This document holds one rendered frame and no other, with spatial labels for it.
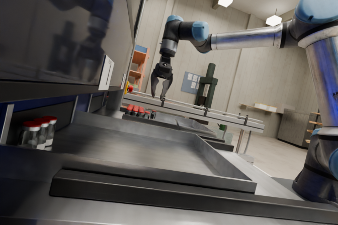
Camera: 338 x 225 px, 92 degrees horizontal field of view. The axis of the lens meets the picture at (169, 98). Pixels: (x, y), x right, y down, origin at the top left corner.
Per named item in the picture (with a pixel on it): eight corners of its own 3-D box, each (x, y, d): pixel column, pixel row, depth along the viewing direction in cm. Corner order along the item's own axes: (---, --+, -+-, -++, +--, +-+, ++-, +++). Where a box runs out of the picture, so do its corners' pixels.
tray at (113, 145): (-25, 174, 17) (-18, 142, 17) (73, 122, 43) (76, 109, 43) (251, 206, 24) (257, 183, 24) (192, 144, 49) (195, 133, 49)
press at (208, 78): (200, 123, 825) (214, 67, 820) (209, 128, 733) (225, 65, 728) (186, 120, 807) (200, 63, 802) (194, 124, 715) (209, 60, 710)
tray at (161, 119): (120, 124, 53) (122, 113, 53) (127, 112, 78) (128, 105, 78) (215, 142, 59) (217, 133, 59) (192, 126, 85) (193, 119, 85)
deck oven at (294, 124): (317, 151, 804) (326, 116, 801) (301, 148, 778) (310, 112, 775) (290, 142, 940) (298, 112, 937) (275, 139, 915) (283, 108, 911)
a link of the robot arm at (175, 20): (181, 12, 67) (163, 13, 71) (174, 39, 67) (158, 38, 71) (188, 22, 74) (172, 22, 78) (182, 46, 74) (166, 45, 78)
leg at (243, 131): (226, 195, 180) (242, 128, 178) (222, 190, 188) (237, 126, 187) (233, 196, 181) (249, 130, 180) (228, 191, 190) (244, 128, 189)
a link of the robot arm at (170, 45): (179, 42, 69) (161, 36, 68) (177, 52, 70) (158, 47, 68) (176, 46, 77) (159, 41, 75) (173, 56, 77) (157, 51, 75)
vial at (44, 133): (21, 150, 23) (28, 119, 23) (31, 145, 26) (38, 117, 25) (38, 153, 24) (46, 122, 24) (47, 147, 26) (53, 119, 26)
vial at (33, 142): (9, 157, 21) (17, 123, 21) (21, 150, 23) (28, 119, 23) (28, 159, 22) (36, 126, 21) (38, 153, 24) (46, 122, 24)
